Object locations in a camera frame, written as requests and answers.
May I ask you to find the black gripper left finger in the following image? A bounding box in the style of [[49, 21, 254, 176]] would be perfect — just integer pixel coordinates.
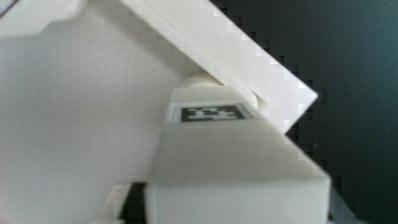
[[87, 181, 149, 224]]

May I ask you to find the white desk leg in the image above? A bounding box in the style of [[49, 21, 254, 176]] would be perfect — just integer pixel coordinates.
[[144, 85, 330, 224]]

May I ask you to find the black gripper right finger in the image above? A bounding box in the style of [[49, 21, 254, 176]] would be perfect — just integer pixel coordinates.
[[327, 190, 367, 224]]

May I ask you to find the white desk tabletop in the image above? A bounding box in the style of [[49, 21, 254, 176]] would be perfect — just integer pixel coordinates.
[[0, 0, 316, 224]]

